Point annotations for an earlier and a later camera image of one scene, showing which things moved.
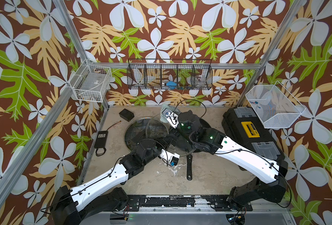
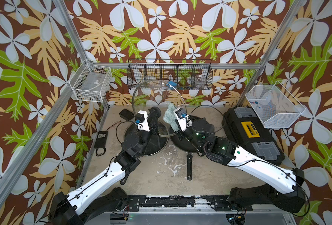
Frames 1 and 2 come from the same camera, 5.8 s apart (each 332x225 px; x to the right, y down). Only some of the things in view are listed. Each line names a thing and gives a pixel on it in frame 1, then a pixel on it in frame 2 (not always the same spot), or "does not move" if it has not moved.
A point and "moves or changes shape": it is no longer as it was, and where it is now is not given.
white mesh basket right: (274, 105) does not move
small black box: (126, 115) does not move
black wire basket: (172, 74) does not move
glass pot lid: (156, 129) → (158, 93)
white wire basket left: (91, 82) does not move
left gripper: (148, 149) → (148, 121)
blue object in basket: (171, 84) does not move
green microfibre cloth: (164, 106) moves or changes shape
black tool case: (242, 126) does not move
